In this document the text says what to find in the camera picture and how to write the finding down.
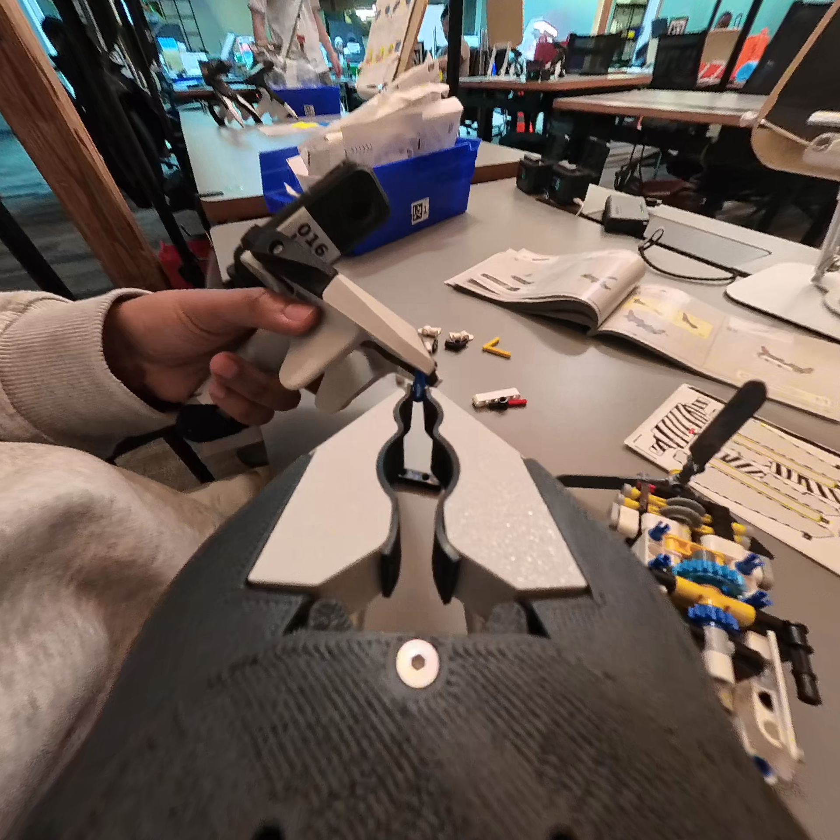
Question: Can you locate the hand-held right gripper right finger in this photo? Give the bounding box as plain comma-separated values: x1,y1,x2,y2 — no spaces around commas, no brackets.
427,387,588,634

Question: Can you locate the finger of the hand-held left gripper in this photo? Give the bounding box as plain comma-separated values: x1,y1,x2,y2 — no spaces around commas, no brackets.
315,343,396,416
279,272,438,396

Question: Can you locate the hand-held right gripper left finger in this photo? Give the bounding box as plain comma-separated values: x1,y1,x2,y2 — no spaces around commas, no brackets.
248,387,403,631

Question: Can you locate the black lego frame beam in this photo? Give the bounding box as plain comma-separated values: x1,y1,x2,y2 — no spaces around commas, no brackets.
394,371,442,490

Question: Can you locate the person's left forearm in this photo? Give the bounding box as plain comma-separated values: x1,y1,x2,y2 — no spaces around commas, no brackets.
0,289,161,460

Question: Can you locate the lego helicopter model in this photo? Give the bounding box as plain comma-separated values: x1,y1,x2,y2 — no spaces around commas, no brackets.
558,379,824,785

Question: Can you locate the person's left hand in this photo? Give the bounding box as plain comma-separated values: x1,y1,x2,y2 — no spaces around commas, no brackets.
101,287,324,427

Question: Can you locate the blue storage bin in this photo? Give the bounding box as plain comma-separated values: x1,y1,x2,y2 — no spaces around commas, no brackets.
259,138,481,257

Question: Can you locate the small blue bin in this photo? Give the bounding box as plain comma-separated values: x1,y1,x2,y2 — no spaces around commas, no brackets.
272,85,342,118

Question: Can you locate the pile of white paper bags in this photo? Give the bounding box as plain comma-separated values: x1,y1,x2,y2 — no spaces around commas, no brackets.
289,62,463,178

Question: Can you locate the black and white gripper device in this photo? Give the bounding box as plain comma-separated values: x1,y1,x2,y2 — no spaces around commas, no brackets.
200,58,263,127
252,62,299,123

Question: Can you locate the zebra striped sticker sheet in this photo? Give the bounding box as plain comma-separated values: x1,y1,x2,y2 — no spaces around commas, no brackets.
623,384,840,578

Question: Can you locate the small black charger box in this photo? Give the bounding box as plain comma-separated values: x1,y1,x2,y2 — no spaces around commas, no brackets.
516,155,555,194
550,161,595,206

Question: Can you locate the open instruction booklet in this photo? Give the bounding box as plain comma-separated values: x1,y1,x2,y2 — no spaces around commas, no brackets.
445,248,840,424

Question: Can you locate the printed sheet on board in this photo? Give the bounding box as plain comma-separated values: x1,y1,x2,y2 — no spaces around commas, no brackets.
357,0,427,93

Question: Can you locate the black power adapter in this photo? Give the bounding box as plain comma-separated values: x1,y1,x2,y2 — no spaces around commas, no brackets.
602,195,651,237

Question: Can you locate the wooden table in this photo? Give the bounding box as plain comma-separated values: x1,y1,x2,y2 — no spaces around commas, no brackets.
553,88,769,127
459,73,654,93

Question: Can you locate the white monitor stand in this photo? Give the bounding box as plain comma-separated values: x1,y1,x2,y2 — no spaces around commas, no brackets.
725,190,840,342

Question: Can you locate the black office chair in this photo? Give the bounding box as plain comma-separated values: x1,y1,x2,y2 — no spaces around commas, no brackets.
648,29,710,91

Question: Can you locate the black chair with plywood shell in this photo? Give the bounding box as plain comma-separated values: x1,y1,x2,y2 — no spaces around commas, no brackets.
742,0,840,181

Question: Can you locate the wooden post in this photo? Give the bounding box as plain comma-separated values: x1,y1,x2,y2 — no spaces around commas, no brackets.
0,0,168,293

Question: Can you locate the black cable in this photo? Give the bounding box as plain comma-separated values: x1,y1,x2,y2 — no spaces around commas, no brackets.
638,226,749,284

